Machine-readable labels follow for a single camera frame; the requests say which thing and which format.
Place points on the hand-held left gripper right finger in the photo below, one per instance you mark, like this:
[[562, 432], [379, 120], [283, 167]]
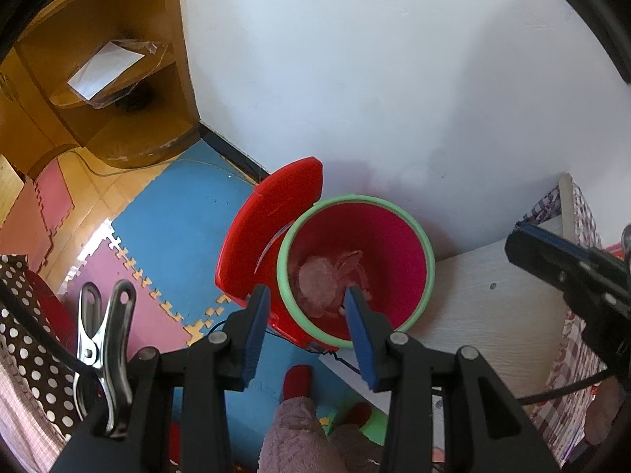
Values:
[[357, 335]]

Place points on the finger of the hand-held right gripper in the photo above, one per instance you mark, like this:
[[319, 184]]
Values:
[[537, 256]]

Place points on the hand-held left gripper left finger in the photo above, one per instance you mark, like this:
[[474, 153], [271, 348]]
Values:
[[256, 335]]

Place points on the red trash bin green rim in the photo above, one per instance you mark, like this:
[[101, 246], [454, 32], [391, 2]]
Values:
[[394, 266]]

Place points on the person's right forearm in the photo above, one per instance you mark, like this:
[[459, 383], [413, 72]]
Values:
[[606, 414]]

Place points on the person's red sock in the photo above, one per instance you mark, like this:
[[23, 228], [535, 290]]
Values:
[[357, 411], [296, 382]]

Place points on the beige foam mat edging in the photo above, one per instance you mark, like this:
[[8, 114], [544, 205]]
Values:
[[194, 330]]

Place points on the crumpled tissue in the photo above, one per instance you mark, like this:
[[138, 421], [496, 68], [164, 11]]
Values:
[[315, 281]]

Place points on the white bed board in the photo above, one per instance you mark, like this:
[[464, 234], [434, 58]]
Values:
[[483, 315]]

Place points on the metal spring clip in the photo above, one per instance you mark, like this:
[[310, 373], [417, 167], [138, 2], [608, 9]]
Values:
[[93, 350], [627, 239]]

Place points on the green foam mat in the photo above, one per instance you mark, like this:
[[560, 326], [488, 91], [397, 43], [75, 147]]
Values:
[[377, 428]]

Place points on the pink foam mat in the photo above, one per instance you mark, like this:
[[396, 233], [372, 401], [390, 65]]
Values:
[[138, 300]]

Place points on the blue foam mat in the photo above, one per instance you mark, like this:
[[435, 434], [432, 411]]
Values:
[[197, 207]]

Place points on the red object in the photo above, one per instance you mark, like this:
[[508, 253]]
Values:
[[52, 305]]

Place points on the brown polka dot cloth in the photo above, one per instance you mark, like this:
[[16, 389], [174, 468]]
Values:
[[37, 384]]

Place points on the salmon foam mat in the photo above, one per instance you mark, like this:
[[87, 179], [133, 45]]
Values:
[[34, 217]]

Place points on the pink striped cloth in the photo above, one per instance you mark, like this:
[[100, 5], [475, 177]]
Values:
[[24, 433]]

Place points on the white paper in plastic bag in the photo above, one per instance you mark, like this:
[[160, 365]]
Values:
[[103, 69]]

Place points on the wooden desk with drawers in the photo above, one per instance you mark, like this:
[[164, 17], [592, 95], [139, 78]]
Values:
[[24, 118]]

